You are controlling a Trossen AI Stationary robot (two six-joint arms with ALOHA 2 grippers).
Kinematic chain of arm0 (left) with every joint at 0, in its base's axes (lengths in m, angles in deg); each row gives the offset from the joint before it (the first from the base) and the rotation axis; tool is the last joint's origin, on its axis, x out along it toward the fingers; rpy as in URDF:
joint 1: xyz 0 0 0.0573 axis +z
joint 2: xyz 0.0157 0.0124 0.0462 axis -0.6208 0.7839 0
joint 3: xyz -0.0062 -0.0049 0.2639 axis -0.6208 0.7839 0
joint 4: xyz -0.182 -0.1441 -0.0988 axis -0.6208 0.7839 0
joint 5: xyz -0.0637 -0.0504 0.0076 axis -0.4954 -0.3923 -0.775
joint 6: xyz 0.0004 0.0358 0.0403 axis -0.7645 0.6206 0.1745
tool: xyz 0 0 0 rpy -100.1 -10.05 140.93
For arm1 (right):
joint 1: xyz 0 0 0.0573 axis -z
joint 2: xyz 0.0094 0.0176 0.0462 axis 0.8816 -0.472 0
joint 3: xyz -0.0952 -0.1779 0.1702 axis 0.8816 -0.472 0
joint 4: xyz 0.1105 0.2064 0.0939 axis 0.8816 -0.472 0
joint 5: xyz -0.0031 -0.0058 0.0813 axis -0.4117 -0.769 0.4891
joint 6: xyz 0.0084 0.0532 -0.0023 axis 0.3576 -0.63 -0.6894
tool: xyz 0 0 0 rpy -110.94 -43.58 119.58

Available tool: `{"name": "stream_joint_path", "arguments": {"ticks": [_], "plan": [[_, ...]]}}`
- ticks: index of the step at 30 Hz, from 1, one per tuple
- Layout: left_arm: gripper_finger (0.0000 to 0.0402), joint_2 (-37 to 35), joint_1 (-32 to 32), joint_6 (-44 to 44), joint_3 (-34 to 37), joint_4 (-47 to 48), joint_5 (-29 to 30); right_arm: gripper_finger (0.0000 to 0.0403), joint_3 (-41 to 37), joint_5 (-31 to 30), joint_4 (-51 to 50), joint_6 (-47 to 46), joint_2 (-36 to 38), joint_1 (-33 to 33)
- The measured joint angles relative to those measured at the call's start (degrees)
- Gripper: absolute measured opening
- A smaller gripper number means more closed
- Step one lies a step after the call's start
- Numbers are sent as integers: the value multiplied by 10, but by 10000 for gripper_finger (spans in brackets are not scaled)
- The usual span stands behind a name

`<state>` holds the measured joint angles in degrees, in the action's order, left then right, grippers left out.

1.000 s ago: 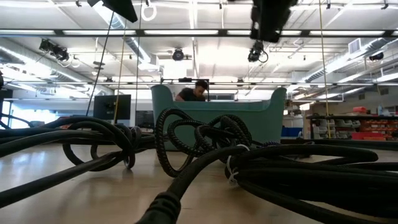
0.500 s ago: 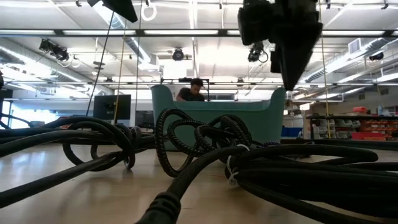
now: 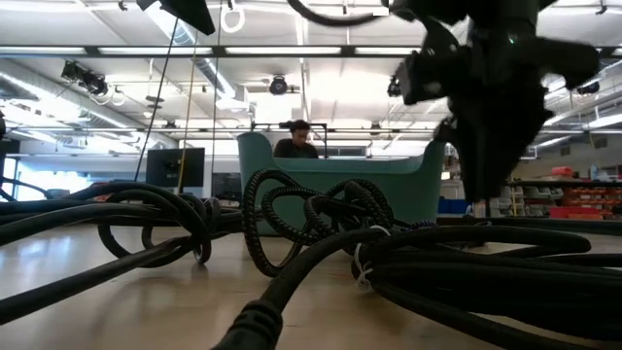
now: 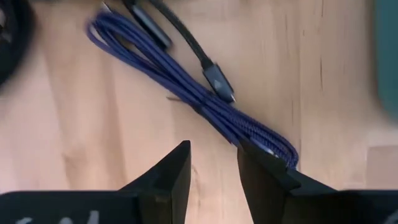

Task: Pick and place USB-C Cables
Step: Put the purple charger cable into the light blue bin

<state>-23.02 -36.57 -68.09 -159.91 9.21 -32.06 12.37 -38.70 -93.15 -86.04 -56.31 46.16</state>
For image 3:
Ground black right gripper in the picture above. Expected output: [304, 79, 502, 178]
[394, 26, 603, 204]

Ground teal plastic bin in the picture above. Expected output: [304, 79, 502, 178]
[235, 130, 447, 238]

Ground grey braided cable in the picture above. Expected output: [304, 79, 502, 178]
[405, 219, 441, 232]

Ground black cable grey plugs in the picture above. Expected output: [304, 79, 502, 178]
[209, 223, 622, 350]

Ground black braided cable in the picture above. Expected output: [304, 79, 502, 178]
[240, 168, 404, 279]

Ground long black knotted cable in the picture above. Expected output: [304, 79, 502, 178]
[0, 180, 247, 326]

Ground black overhead light bar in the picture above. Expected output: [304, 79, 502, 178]
[0, 44, 622, 60]

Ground blue storage bins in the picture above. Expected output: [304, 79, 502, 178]
[436, 195, 470, 216]

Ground storage shelf with bins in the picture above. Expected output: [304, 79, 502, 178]
[504, 164, 622, 220]

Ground black computer monitor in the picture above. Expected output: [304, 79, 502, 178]
[145, 147, 206, 189]

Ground person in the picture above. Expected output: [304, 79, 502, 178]
[272, 119, 321, 159]

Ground small dark screen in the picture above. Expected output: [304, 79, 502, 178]
[209, 172, 243, 201]

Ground white hanging ring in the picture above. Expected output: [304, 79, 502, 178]
[219, 1, 246, 35]

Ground yellow hanging cord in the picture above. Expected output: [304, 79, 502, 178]
[176, 28, 199, 194]

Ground black hanging cable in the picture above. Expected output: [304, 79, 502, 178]
[132, 18, 179, 182]

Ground black aluminium table frame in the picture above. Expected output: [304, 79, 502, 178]
[436, 216, 622, 238]

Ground right arm black loop cable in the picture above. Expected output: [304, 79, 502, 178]
[285, 0, 390, 28]

